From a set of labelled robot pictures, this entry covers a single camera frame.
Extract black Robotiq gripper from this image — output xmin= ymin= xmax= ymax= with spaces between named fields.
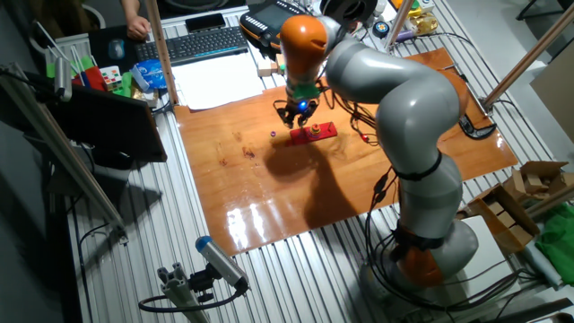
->
xmin=278 ymin=96 xmax=320 ymax=129

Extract person right hand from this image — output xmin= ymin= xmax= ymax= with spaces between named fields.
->
xmin=126 ymin=15 xmax=152 ymax=42

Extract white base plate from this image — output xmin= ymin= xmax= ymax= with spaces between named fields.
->
xmin=461 ymin=214 xmax=521 ymax=288

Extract green flange adapter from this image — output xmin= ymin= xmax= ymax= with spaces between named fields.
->
xmin=291 ymin=83 xmax=322 ymax=100

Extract frame pole by clamp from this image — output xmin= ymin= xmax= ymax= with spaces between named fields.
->
xmin=482 ymin=4 xmax=574 ymax=109

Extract pile of cardboard pieces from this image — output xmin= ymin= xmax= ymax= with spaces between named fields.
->
xmin=501 ymin=160 xmax=574 ymax=203

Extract gold wrapped item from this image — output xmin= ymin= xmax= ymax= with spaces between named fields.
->
xmin=410 ymin=12 xmax=439 ymax=37

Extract aluminium frame bar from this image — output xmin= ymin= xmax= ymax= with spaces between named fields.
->
xmin=0 ymin=62 xmax=129 ymax=246

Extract black orange teach pendant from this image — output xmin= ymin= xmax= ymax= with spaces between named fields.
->
xmin=239 ymin=0 xmax=310 ymax=50

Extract black computer keyboard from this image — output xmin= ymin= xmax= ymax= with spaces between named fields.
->
xmin=135 ymin=25 xmax=249 ymax=66

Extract green box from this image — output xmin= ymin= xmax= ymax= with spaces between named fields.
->
xmin=47 ymin=56 xmax=95 ymax=80

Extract black camera cable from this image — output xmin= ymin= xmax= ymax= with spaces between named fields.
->
xmin=137 ymin=280 xmax=248 ymax=314

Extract aluminium profile bracket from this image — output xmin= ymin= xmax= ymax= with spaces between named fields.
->
xmin=156 ymin=262 xmax=212 ymax=323

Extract metal frame post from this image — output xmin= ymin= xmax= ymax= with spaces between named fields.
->
xmin=385 ymin=0 xmax=416 ymax=50

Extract grey computer mouse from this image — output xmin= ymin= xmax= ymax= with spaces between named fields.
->
xmin=108 ymin=38 xmax=126 ymax=61

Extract red pouch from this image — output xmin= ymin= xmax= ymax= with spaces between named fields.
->
xmin=74 ymin=65 xmax=108 ymax=91

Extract blue plastic packet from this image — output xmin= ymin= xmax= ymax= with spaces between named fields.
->
xmin=132 ymin=59 xmax=168 ymax=90

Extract black C-clamp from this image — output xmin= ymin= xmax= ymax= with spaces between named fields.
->
xmin=459 ymin=111 xmax=498 ymax=139

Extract open cardboard box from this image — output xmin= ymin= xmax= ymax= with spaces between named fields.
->
xmin=468 ymin=183 xmax=542 ymax=255

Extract silver camera with blue end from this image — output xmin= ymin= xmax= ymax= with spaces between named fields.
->
xmin=195 ymin=235 xmax=250 ymax=291

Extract Rubik's cube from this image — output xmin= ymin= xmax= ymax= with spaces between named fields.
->
xmin=99 ymin=65 xmax=123 ymax=91

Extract black filament spool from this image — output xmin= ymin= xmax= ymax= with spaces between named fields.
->
xmin=320 ymin=0 xmax=378 ymax=26

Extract person right forearm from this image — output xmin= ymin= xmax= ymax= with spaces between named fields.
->
xmin=119 ymin=0 xmax=143 ymax=22

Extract grey rolled tube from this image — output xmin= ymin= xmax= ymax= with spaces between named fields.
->
xmin=522 ymin=244 xmax=561 ymax=288

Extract green cloth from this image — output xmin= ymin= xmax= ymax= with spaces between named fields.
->
xmin=535 ymin=204 xmax=574 ymax=286

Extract black mouse pad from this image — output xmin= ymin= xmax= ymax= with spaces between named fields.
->
xmin=88 ymin=24 xmax=140 ymax=75

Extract wooden frame post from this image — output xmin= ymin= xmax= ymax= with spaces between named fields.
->
xmin=145 ymin=0 xmax=179 ymax=107

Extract black monitor panel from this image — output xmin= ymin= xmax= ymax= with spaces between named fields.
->
xmin=48 ymin=84 xmax=168 ymax=163

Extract silver depth camera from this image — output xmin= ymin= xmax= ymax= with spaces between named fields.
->
xmin=53 ymin=57 xmax=74 ymax=102

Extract white paper sheets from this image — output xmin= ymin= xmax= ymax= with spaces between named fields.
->
xmin=171 ymin=52 xmax=265 ymax=111

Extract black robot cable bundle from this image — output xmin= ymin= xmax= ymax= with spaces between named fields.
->
xmin=349 ymin=80 xmax=539 ymax=315

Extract red Hanoi base with pegs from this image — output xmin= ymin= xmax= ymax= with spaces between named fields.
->
xmin=286 ymin=120 xmax=338 ymax=147

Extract black smartphone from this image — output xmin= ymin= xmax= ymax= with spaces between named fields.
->
xmin=185 ymin=13 xmax=227 ymax=33

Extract varnished wooden board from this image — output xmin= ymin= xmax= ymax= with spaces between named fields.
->
xmin=173 ymin=47 xmax=520 ymax=258

